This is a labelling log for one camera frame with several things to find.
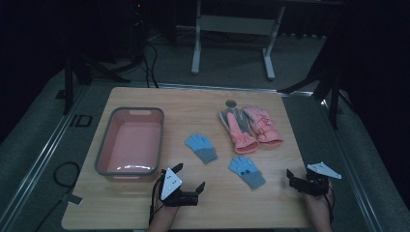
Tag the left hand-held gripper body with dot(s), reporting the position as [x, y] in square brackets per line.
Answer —
[170, 185]

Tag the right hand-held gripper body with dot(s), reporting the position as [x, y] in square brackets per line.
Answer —
[314, 185]

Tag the plain blue knit glove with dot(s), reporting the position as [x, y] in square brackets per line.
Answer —
[202, 148]

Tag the blue knit glove with dots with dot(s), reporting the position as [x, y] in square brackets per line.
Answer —
[246, 170]

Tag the pink basin with grey rim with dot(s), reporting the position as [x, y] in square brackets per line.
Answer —
[135, 141]

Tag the pink padded glove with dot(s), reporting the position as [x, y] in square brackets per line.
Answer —
[264, 127]

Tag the pink glove with grey palm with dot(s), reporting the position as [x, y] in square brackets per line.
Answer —
[239, 135]

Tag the person's right hand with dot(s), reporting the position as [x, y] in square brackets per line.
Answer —
[317, 206]

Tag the person's left hand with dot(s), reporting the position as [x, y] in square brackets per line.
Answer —
[166, 212]

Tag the round grey table grommet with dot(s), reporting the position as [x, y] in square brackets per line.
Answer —
[230, 103]

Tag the black tripod stand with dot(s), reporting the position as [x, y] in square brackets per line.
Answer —
[333, 96]
[68, 83]

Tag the grey tape piece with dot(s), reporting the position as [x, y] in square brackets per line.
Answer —
[75, 199]

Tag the metal floor rail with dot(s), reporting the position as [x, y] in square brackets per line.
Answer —
[351, 167]
[42, 161]

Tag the white metal table frame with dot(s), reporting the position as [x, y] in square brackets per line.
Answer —
[235, 25]

